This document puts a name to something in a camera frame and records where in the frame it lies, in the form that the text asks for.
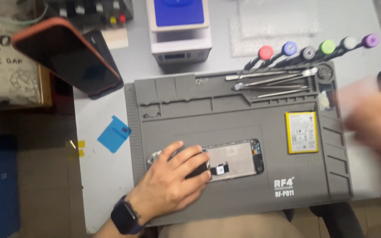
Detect person's left hand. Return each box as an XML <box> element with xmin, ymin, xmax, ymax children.
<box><xmin>127</xmin><ymin>141</ymin><xmax>213</xmax><ymax>221</ymax></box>

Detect person's right hand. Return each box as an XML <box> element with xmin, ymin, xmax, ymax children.
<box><xmin>339</xmin><ymin>79</ymin><xmax>381</xmax><ymax>174</ymax></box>

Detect disassembled smartphone frame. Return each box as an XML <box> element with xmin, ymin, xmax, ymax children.
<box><xmin>147</xmin><ymin>138</ymin><xmax>266</xmax><ymax>183</ymax></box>

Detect small white cloth scrap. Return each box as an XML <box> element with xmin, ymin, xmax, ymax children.
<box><xmin>317</xmin><ymin>91</ymin><xmax>331</xmax><ymax>112</ymax></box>

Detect yellow-edged phone battery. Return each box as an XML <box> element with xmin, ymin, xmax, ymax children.
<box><xmin>285</xmin><ymin>111</ymin><xmax>319</xmax><ymax>155</ymax></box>

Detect row of colour-capped screwdrivers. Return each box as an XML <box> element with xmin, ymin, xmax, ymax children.
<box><xmin>242</xmin><ymin>33</ymin><xmax>380</xmax><ymax>71</ymax></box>

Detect thin metal pry tool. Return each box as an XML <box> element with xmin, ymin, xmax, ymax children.
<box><xmin>251</xmin><ymin>88</ymin><xmax>310</xmax><ymax>100</ymax></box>

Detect metal tweezers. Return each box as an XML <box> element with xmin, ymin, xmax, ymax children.
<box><xmin>243</xmin><ymin>85</ymin><xmax>310</xmax><ymax>91</ymax></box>

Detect spoon-ended metal spudger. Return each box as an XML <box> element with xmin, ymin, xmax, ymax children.
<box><xmin>234</xmin><ymin>67</ymin><xmax>319</xmax><ymax>92</ymax></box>

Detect flat metal spudger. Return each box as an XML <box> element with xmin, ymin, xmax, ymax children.
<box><xmin>225</xmin><ymin>71</ymin><xmax>292</xmax><ymax>82</ymax></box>

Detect clear bubble wrap sheet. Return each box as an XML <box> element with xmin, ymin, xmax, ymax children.
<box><xmin>230</xmin><ymin>0</ymin><xmax>321</xmax><ymax>59</ymax></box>

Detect black stool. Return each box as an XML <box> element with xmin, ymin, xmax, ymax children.
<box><xmin>282</xmin><ymin>202</ymin><xmax>365</xmax><ymax>238</ymax></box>

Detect grey silicone repair mat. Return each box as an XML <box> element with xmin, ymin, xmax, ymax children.
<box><xmin>124</xmin><ymin>62</ymin><xmax>355</xmax><ymax>227</ymax></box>

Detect person's beige trousers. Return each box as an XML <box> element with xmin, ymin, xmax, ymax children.
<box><xmin>157</xmin><ymin>211</ymin><xmax>310</xmax><ymax>238</ymax></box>

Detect white heating station blue pad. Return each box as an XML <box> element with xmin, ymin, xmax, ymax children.
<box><xmin>145</xmin><ymin>0</ymin><xmax>213</xmax><ymax>67</ymax></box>

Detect blue adhesive film sheet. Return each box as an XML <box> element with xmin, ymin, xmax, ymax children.
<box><xmin>97</xmin><ymin>115</ymin><xmax>132</xmax><ymax>154</ymax></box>

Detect beige wooden block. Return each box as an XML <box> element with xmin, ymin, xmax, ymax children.
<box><xmin>102</xmin><ymin>28</ymin><xmax>129</xmax><ymax>51</ymax></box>

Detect dark blue smartwatch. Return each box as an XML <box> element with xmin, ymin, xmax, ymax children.
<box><xmin>110</xmin><ymin>195</ymin><xmax>145</xmax><ymax>235</ymax></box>

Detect yellow tape pieces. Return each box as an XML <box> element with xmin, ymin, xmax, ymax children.
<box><xmin>66</xmin><ymin>140</ymin><xmax>86</xmax><ymax>158</ymax></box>

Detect black power supply with knobs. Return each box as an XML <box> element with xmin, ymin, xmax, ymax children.
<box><xmin>43</xmin><ymin>0</ymin><xmax>135</xmax><ymax>30</ymax></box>

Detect smartphone in orange case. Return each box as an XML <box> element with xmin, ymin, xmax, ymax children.
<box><xmin>11</xmin><ymin>17</ymin><xmax>122</xmax><ymax>96</ymax></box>

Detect beige printed box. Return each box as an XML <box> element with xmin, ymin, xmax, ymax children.
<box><xmin>0</xmin><ymin>0</ymin><xmax>53</xmax><ymax>108</ymax></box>

